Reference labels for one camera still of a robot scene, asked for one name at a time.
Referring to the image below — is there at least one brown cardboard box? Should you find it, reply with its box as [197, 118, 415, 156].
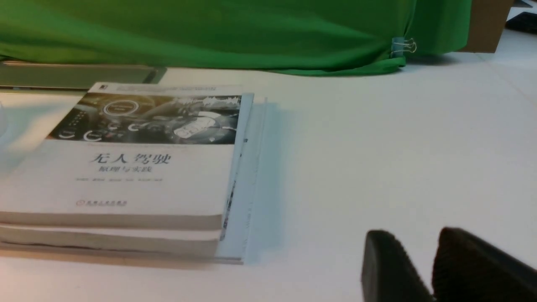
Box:
[458, 0, 514, 53]

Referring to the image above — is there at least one black object behind box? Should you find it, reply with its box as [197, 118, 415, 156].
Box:
[505, 0, 537, 35]

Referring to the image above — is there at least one thin booklet under stack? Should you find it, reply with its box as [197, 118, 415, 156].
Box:
[1, 98, 272, 265]

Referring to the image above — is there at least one green backdrop cloth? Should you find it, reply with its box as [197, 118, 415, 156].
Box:
[0, 0, 472, 77]

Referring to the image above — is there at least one silver binder clip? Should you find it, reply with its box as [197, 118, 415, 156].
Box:
[390, 37, 417, 58]

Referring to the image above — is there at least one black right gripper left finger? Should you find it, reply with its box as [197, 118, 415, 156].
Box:
[361, 229, 434, 302]

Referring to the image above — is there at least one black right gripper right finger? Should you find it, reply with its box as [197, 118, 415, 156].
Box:
[432, 227, 537, 302]

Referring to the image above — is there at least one white self-driving book top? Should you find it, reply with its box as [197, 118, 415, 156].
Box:
[1, 82, 254, 230]

